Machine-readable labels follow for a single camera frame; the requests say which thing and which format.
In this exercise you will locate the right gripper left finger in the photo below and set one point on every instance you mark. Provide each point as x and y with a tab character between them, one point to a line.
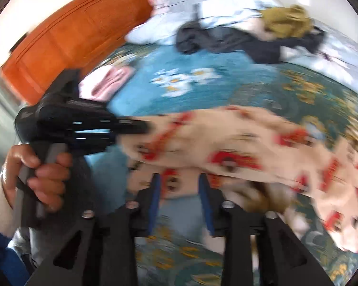
101	250

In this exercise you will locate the light blue floral duvet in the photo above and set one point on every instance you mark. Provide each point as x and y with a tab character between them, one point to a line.
337	58

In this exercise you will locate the folded pink towel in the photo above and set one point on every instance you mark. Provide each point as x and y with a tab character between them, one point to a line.
101	84

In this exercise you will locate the olive green knit sweater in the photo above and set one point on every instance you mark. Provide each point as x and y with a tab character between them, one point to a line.
283	22

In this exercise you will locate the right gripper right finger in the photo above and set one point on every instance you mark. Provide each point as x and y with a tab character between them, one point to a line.
283	259

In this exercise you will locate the white sleeve left forearm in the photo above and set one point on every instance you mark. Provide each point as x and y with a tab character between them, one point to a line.
12	268

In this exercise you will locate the dark grey garment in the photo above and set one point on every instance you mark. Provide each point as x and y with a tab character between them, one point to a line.
191	38

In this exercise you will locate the light blue shirt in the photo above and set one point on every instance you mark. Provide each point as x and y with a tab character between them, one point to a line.
213	13

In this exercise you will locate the black garment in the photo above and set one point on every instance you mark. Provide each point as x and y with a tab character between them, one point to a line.
279	50

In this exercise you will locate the beige car print pants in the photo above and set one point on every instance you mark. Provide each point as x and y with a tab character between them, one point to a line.
259	160

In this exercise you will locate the person's left hand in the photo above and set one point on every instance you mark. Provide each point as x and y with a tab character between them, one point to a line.
48	182

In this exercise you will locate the teal floral bed blanket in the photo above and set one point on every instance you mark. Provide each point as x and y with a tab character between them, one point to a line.
165	81

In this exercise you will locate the orange wooden headboard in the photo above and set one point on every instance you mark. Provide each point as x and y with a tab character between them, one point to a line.
79	35

